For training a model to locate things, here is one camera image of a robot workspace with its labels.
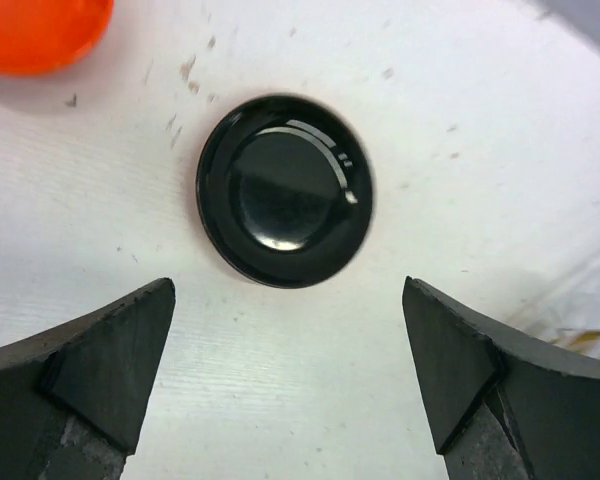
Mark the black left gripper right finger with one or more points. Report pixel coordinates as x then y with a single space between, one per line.
501 404

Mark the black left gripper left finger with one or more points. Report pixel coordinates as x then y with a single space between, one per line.
73 398

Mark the black plastic plate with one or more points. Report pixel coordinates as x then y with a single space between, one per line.
284 191

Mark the orange plastic bowl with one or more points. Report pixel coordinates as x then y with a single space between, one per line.
39 36

